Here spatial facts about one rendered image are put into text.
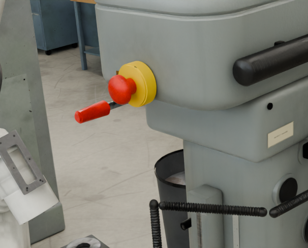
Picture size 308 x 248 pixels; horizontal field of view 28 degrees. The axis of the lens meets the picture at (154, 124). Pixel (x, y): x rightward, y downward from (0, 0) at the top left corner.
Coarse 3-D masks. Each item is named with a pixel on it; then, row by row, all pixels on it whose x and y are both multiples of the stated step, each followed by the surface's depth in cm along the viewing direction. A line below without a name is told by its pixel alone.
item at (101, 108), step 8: (96, 104) 91; (104, 104) 92; (112, 104) 93; (120, 104) 94; (80, 112) 89; (88, 112) 90; (96, 112) 91; (104, 112) 92; (80, 120) 90; (88, 120) 90
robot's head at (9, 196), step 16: (0, 160) 87; (16, 160) 88; (0, 176) 88; (32, 176) 88; (0, 192) 90; (16, 192) 87; (32, 192) 87; (48, 192) 89; (0, 208) 92; (16, 208) 87; (32, 208) 87; (48, 208) 87
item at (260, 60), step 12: (276, 48) 77; (288, 48) 77; (300, 48) 78; (240, 60) 73; (252, 60) 73; (264, 60) 74; (276, 60) 75; (288, 60) 77; (300, 60) 79; (240, 72) 74; (252, 72) 72; (264, 72) 74; (276, 72) 76; (240, 84) 75
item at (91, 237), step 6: (78, 240) 162; (84, 240) 162; (90, 240) 162; (96, 240) 161; (66, 246) 160; (72, 246) 160; (78, 246) 160; (84, 246) 161; (90, 246) 159; (96, 246) 159; (102, 246) 161
